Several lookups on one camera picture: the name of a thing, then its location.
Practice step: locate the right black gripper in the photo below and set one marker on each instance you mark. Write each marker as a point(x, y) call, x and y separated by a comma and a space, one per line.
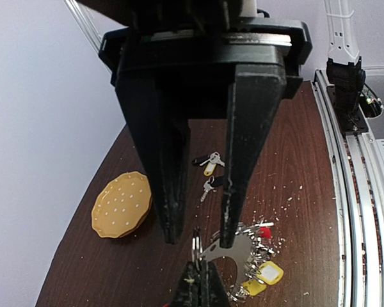
point(253, 44)

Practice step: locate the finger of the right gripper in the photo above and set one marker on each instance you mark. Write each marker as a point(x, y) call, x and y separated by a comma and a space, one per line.
point(161, 135)

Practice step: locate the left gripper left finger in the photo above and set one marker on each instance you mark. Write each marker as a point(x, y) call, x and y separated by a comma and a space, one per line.
point(187, 292)

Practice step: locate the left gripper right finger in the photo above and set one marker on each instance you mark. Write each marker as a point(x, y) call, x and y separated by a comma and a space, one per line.
point(212, 292)

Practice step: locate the keyring bundle with coloured tags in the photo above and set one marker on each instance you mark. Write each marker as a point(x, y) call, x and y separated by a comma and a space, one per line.
point(251, 253)

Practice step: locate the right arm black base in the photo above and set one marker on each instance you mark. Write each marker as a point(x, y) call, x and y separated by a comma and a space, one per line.
point(352, 99)

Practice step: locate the keys with yellow tag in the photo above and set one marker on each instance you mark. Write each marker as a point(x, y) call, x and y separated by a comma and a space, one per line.
point(210, 162)

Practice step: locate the keys with black fob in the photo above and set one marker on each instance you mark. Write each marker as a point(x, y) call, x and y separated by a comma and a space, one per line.
point(210, 184)

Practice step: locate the yellow dotted plate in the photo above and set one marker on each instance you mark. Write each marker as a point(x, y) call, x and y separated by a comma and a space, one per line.
point(122, 205)

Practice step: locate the right aluminium frame post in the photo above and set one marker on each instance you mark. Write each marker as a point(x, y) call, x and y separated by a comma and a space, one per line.
point(84, 18)

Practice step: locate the aluminium slotted front rail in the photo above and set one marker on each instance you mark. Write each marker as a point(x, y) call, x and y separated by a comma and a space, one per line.
point(357, 159)

